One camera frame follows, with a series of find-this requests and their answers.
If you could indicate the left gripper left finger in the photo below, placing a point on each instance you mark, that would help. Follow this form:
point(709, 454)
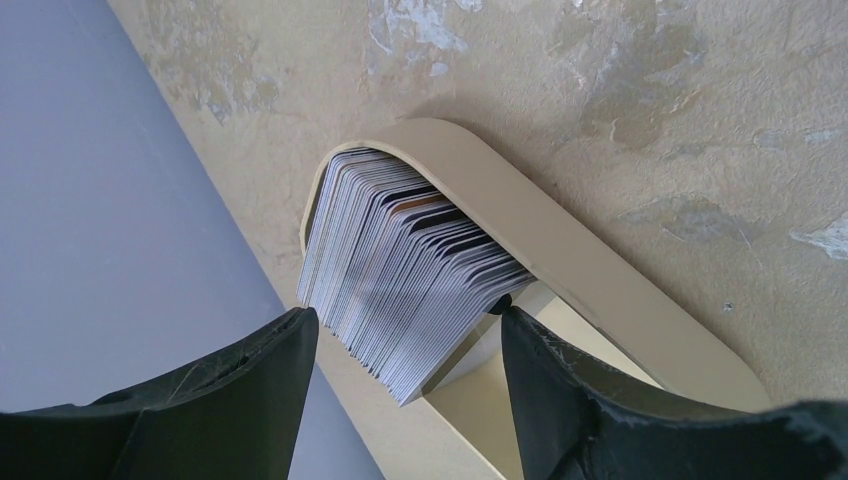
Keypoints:
point(232, 414)

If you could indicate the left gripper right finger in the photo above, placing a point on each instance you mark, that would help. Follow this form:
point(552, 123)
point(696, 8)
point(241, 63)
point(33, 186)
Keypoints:
point(577, 417)

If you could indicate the stack of credit cards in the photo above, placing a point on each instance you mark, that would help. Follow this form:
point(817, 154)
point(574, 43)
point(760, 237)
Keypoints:
point(396, 271)

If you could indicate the gold oval metal tray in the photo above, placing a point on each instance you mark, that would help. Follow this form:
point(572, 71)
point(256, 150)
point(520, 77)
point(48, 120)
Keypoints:
point(581, 289)

